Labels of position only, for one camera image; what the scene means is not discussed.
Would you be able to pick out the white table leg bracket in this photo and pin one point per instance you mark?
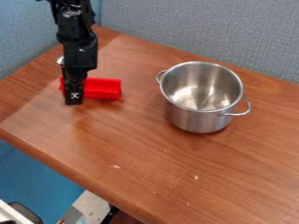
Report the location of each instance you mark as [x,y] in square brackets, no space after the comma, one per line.
[88,210]

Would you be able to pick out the white object at corner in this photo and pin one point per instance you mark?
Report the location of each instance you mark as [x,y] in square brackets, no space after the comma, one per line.
[9,215]

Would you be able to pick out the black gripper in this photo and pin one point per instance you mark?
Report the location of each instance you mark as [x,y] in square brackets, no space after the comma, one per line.
[73,17]

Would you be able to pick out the black chair part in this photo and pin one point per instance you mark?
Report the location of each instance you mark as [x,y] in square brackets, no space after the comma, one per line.
[25,212]

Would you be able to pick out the stainless steel pot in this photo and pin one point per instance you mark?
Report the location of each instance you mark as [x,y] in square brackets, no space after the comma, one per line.
[203,96]

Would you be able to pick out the red rectangular block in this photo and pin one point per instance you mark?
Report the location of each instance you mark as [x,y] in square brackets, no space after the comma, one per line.
[99,88]

